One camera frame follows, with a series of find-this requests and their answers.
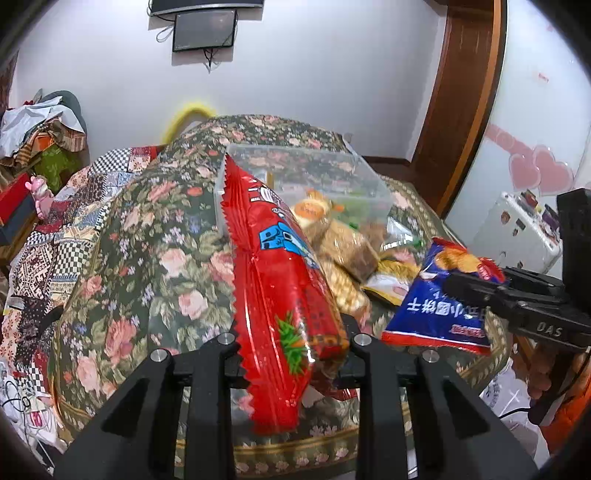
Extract clear plastic container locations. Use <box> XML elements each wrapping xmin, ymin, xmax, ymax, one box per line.
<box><xmin>213</xmin><ymin>143</ymin><xmax>428</xmax><ymax>278</ymax></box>

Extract red snack packet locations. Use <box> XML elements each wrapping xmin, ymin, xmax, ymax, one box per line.
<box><xmin>221</xmin><ymin>153</ymin><xmax>351</xmax><ymax>437</ymax></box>

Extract yellow hoop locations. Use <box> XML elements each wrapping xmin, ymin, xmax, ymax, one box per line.
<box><xmin>161</xmin><ymin>102</ymin><xmax>218</xmax><ymax>144</ymax></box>

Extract person's right forearm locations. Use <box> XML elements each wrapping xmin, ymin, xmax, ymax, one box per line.
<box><xmin>540</xmin><ymin>355</ymin><xmax>591</xmax><ymax>457</ymax></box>

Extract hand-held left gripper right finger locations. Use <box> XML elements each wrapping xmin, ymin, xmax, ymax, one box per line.
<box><xmin>335</xmin><ymin>314</ymin><xmax>541</xmax><ymax>480</ymax></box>

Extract blue potato chips packet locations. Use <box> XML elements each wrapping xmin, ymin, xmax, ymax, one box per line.
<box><xmin>381</xmin><ymin>237</ymin><xmax>509</xmax><ymax>356</ymax></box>

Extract floral blanket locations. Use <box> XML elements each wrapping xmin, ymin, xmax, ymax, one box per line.
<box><xmin>51</xmin><ymin>114</ymin><xmax>513</xmax><ymax>476</ymax></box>

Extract white cloth with cables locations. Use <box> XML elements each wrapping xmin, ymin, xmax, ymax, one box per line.
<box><xmin>0</xmin><ymin>360</ymin><xmax>68</xmax><ymax>464</ymax></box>

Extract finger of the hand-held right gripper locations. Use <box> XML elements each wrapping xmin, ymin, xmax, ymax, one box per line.
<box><xmin>443</xmin><ymin>271</ymin><xmax>514</xmax><ymax>319</ymax></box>
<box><xmin>501</xmin><ymin>265</ymin><xmax>571</xmax><ymax>301</ymax></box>

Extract patchwork quilt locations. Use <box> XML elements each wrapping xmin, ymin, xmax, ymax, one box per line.
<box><xmin>0</xmin><ymin>145</ymin><xmax>167</xmax><ymax>416</ymax></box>

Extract round orange pastry packet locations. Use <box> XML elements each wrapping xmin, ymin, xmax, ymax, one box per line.
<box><xmin>294</xmin><ymin>190</ymin><xmax>340</xmax><ymax>228</ymax></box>

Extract person's right hand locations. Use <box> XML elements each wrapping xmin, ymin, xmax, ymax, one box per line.
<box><xmin>512</xmin><ymin>339</ymin><xmax>575</xmax><ymax>416</ymax></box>

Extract white wardrobe door pink hearts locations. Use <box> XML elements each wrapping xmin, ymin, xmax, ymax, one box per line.
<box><xmin>444</xmin><ymin>0</ymin><xmax>591</xmax><ymax>287</ymax></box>

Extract black monitor cable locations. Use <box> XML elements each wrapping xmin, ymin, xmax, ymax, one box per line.
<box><xmin>156</xmin><ymin>25</ymin><xmax>219</xmax><ymax>73</ymax></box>

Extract peanut snack bag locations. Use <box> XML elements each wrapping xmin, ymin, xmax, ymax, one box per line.
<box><xmin>322</xmin><ymin>258</ymin><xmax>371</xmax><ymax>320</ymax></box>

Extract brown snack bag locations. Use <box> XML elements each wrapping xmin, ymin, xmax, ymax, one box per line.
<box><xmin>318</xmin><ymin>220</ymin><xmax>386</xmax><ymax>283</ymax></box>

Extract white plastic bag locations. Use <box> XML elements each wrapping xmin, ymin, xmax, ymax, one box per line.
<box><xmin>480</xmin><ymin>364</ymin><xmax>555</xmax><ymax>467</ymax></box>

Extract pile of clothes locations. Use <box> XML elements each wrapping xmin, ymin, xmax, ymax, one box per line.
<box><xmin>0</xmin><ymin>90</ymin><xmax>88</xmax><ymax>171</ymax></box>

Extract green patterned cloth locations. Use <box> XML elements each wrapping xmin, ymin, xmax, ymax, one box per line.
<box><xmin>34</xmin><ymin>145</ymin><xmax>80</xmax><ymax>191</ymax></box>

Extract red box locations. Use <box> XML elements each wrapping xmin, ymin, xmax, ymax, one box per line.
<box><xmin>0</xmin><ymin>173</ymin><xmax>41</xmax><ymax>246</ymax></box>

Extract black wall television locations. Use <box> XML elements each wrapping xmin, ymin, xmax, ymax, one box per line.
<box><xmin>148</xmin><ymin>0</ymin><xmax>265</xmax><ymax>17</ymax></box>

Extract brown wooden door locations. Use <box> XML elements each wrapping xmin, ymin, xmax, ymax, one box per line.
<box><xmin>411</xmin><ymin>0</ymin><xmax>509</xmax><ymax>217</ymax></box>

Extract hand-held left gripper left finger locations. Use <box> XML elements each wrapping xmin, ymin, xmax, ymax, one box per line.
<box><xmin>53</xmin><ymin>332</ymin><xmax>245</xmax><ymax>480</ymax></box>

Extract yellow snack packet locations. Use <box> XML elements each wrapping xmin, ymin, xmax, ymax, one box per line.
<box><xmin>362</xmin><ymin>259</ymin><xmax>423</xmax><ymax>306</ymax></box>

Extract small black wall monitor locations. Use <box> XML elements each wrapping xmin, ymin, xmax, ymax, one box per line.
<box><xmin>172</xmin><ymin>9</ymin><xmax>238</xmax><ymax>52</ymax></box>

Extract pink plush toy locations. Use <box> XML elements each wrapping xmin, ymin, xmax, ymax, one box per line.
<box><xmin>25</xmin><ymin>175</ymin><xmax>55</xmax><ymax>219</ymax></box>

